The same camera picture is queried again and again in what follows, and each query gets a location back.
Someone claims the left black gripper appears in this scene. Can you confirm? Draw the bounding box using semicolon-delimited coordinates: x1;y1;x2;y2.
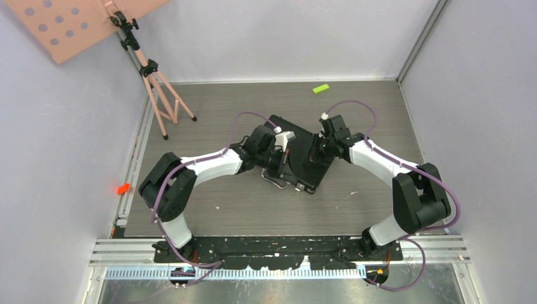
256;148;297;184

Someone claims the black poker chip case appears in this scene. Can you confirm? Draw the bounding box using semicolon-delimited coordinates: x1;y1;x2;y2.
260;115;334;194

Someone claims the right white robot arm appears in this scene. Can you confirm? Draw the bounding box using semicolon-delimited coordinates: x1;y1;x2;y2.
310;113;452;260

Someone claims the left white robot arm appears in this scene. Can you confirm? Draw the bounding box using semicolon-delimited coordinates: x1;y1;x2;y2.
138;125;295;262

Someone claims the green block on table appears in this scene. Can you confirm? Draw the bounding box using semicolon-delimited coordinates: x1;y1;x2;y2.
312;84;330;94

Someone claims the pink music stand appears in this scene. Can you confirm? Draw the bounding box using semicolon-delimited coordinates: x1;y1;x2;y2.
6;0;197;139

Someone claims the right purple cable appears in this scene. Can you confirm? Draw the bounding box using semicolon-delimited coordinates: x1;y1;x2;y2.
320;99;463;291

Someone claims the purple cable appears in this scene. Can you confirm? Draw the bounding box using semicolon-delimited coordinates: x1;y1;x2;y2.
320;99;463;291
150;111;282;288

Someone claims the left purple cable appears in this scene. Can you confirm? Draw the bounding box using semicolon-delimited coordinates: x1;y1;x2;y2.
150;111;282;288

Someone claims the orange clip on rail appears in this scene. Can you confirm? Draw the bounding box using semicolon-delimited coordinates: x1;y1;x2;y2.
116;183;130;195

